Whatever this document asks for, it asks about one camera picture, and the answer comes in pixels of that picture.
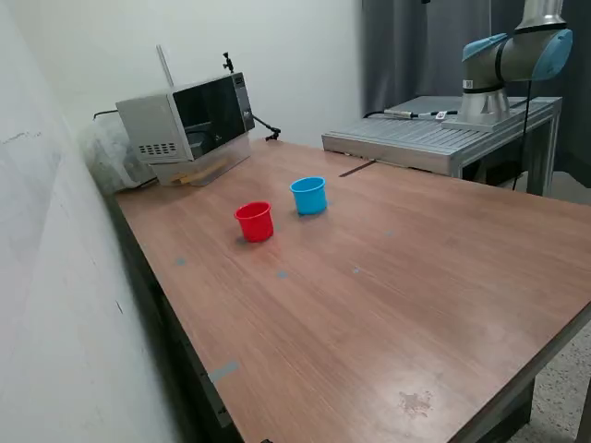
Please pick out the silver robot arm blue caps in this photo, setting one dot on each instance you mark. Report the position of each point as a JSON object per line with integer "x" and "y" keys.
{"x": 485, "y": 69}

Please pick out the blue round bin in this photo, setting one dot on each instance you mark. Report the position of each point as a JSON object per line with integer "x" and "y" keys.
{"x": 309, "y": 200}

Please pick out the red round bin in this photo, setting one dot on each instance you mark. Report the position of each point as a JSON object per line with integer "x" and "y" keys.
{"x": 254, "y": 228}

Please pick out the clear acrylic stand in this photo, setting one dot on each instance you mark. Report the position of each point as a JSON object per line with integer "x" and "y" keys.
{"x": 203, "y": 177}

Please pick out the yellow wooden strip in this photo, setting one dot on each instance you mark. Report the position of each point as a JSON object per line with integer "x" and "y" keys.
{"x": 187, "y": 179}

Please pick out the aluminium profile robot platform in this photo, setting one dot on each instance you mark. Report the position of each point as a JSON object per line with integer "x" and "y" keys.
{"x": 406, "y": 138}

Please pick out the long grey tape strip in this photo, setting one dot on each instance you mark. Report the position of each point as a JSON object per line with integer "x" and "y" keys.
{"x": 224, "y": 371}

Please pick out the silver microwave oven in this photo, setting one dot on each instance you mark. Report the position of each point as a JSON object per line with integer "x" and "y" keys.
{"x": 152, "y": 120}

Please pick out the white warning tag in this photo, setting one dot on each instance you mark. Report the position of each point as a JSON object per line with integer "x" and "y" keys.
{"x": 442, "y": 115}

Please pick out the dark grey curtain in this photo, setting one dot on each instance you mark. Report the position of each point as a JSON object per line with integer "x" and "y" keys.
{"x": 406, "y": 55}

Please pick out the clear plastic wrapped bundle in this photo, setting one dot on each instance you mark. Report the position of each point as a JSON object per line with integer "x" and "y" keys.
{"x": 106, "y": 157}

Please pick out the white thin rod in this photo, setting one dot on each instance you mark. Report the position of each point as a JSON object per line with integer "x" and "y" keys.
{"x": 165, "y": 67}

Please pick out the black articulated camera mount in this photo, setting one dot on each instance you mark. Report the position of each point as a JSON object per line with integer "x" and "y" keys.
{"x": 227, "y": 64}

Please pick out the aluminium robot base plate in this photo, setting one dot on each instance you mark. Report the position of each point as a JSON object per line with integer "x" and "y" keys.
{"x": 471, "y": 127}

